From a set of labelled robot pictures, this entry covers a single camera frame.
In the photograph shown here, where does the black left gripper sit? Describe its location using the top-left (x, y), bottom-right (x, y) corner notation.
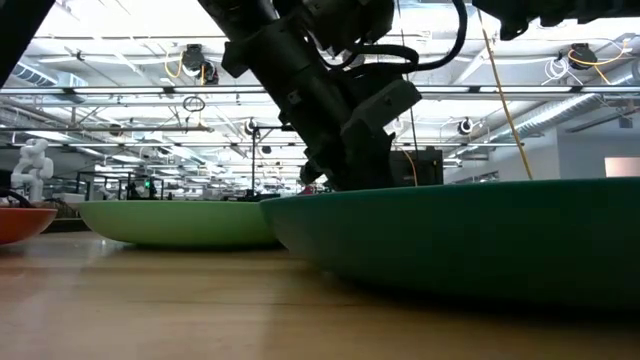
top-left (221, 17), bottom-right (424, 191)

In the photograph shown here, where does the dark green plastic plate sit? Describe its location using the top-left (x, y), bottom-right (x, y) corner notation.
top-left (259, 177), bottom-right (640, 309)

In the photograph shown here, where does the light green plastic plate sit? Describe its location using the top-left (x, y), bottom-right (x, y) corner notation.
top-left (78, 199), bottom-right (281, 247)

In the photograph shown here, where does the orange-brown plastic plate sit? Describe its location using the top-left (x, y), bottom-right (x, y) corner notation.
top-left (0, 207), bottom-right (59, 246)

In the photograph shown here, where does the black monitor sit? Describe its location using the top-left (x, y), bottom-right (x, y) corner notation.
top-left (388, 147), bottom-right (445, 188)

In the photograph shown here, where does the long ceiling light strip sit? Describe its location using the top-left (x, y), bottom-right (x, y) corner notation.
top-left (0, 84), bottom-right (640, 97)

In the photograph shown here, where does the white humanoid robot figure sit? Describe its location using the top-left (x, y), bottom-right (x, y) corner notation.
top-left (9, 138), bottom-right (55, 204)

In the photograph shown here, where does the thin yellow cable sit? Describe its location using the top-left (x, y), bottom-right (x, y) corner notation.
top-left (399, 147), bottom-right (420, 187)

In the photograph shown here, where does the black frame stand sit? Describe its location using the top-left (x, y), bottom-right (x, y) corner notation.
top-left (250, 124), bottom-right (296, 194)

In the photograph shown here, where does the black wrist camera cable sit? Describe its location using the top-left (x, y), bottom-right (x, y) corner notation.
top-left (344, 0), bottom-right (470, 77)

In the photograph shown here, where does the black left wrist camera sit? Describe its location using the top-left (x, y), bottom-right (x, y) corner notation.
top-left (299, 0), bottom-right (396, 51)

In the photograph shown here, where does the black ceiling cable reel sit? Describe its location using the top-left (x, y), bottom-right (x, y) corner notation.
top-left (567, 43), bottom-right (600, 71)
top-left (179, 43), bottom-right (207, 76)

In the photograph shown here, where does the silver ventilation duct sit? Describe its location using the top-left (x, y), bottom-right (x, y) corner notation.
top-left (487, 64), bottom-right (640, 146)

